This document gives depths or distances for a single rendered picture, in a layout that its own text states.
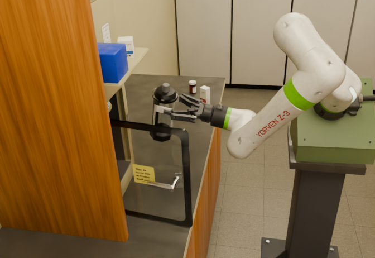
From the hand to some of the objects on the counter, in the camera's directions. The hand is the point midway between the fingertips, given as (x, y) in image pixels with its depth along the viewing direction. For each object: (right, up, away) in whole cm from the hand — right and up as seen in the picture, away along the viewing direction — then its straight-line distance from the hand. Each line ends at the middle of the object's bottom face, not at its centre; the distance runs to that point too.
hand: (165, 103), depth 156 cm
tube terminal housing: (-29, -37, -2) cm, 47 cm away
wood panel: (-36, -48, -20) cm, 63 cm away
